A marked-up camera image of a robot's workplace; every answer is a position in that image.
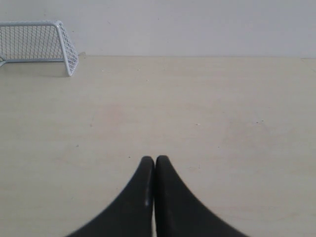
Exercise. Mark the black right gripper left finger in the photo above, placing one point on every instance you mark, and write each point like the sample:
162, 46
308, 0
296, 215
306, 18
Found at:
130, 213

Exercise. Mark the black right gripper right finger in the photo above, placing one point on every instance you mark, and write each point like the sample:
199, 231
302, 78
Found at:
178, 213

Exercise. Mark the white miniature soccer goal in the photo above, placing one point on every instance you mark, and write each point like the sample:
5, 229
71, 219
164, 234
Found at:
37, 41

